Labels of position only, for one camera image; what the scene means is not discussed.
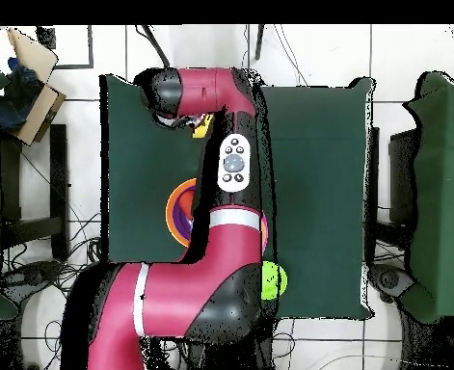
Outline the red plastic cup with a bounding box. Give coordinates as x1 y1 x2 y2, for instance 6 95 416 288
178 188 196 215

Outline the purple plastic bowl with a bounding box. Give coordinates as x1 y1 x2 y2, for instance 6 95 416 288
171 187 196 242

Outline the orange-yellow plastic cup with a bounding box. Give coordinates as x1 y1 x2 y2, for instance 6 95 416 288
191 114 216 140

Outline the small green plastic bowl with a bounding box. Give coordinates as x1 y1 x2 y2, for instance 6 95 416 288
261 260 288 301

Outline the dark green tablecloth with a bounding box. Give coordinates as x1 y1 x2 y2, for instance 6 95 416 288
99 73 376 320

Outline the black tripod leg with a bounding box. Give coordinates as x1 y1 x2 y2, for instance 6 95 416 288
135 24 172 70
254 24 267 62

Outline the black chair base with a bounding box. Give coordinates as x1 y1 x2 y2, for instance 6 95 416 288
0 259 64 305
368 263 416 304

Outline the dark blue cloth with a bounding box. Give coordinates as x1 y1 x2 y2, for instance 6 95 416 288
0 57 44 134

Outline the cardboard box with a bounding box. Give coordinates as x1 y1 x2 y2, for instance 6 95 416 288
6 27 67 147

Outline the tangle of floor cables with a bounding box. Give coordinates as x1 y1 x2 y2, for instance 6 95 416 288
0 211 104 370

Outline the black stool frame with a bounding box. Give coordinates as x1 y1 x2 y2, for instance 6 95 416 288
0 122 70 261

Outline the black metal frame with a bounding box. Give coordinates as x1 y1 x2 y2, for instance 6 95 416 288
36 24 95 70

